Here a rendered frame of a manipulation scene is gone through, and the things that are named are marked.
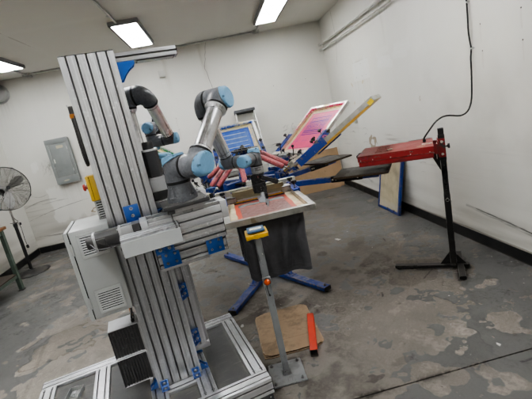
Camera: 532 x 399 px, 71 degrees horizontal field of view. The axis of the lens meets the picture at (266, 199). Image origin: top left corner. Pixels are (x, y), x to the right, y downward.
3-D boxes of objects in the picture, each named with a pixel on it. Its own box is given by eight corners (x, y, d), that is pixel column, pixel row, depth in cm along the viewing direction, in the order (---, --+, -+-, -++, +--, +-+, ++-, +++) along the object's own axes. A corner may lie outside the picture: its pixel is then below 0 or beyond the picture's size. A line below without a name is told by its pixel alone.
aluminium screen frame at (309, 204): (316, 208, 236) (315, 203, 235) (226, 229, 231) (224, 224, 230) (291, 188, 313) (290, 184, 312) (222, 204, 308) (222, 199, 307)
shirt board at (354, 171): (393, 170, 339) (392, 161, 337) (389, 180, 303) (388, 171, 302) (260, 187, 394) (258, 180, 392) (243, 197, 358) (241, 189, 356)
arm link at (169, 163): (176, 178, 195) (170, 153, 192) (197, 176, 188) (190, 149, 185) (161, 184, 185) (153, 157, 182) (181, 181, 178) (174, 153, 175)
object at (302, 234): (314, 268, 253) (303, 208, 244) (249, 285, 249) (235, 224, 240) (313, 267, 256) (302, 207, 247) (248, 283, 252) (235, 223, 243)
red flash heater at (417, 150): (438, 149, 323) (436, 135, 320) (440, 158, 282) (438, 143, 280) (366, 159, 348) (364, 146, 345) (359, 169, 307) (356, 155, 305)
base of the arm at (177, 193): (169, 205, 180) (165, 185, 178) (166, 200, 194) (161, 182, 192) (200, 197, 184) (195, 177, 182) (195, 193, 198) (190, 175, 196)
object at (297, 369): (308, 380, 226) (277, 231, 206) (272, 389, 225) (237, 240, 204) (299, 358, 248) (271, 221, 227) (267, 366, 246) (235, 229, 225)
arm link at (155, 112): (150, 77, 220) (180, 134, 260) (132, 81, 221) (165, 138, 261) (148, 89, 214) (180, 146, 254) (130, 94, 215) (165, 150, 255)
